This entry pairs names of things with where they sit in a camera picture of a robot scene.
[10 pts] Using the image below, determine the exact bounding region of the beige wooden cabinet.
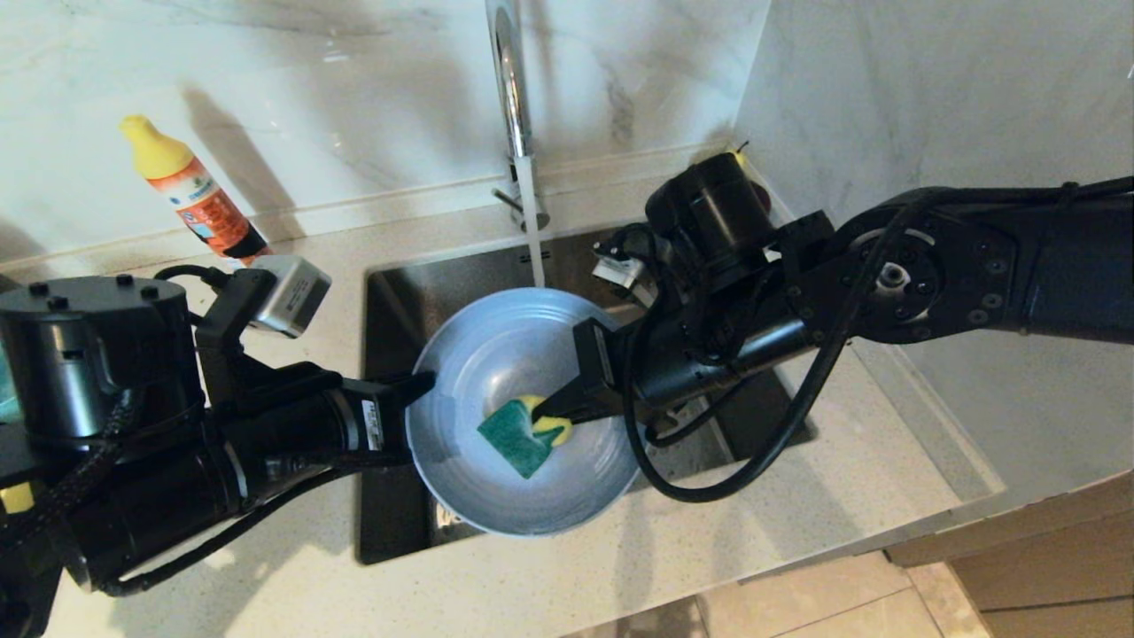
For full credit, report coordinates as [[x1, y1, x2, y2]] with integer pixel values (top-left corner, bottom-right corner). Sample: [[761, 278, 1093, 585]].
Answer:
[[883, 470, 1134, 638]]

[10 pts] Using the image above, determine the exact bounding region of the chrome kitchen faucet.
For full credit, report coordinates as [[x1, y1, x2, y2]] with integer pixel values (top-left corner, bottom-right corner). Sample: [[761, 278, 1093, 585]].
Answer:
[[485, 0, 552, 233]]

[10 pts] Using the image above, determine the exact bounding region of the smooth black camera cable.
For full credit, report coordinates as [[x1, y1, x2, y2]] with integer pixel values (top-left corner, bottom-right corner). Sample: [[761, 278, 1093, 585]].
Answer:
[[620, 199, 940, 504]]

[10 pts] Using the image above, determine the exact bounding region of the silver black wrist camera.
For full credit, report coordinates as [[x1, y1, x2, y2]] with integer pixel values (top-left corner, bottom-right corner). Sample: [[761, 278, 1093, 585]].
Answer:
[[592, 232, 664, 308]]

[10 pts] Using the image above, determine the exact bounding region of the blue-grey plate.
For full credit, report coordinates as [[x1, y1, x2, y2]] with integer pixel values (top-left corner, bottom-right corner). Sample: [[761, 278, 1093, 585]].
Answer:
[[405, 286, 644, 539]]

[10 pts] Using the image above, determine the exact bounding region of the white framed wrist camera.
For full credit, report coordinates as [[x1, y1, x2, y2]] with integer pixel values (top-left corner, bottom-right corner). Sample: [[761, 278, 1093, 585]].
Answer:
[[246, 254, 333, 340]]

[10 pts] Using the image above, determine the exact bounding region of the stainless steel sink basin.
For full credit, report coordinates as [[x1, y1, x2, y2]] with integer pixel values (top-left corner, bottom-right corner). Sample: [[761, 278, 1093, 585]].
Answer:
[[357, 215, 816, 566]]

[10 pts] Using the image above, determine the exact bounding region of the orange dish soap bottle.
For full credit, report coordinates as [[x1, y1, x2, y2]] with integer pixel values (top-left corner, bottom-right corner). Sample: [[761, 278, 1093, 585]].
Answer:
[[120, 113, 272, 267]]

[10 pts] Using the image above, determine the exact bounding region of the yellow and green sponge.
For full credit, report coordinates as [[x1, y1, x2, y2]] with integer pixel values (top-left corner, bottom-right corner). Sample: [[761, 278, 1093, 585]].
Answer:
[[477, 394, 575, 480]]

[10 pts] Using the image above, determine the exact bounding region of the black braided cable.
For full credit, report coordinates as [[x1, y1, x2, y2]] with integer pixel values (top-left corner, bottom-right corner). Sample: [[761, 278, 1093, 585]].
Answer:
[[0, 385, 143, 550]]

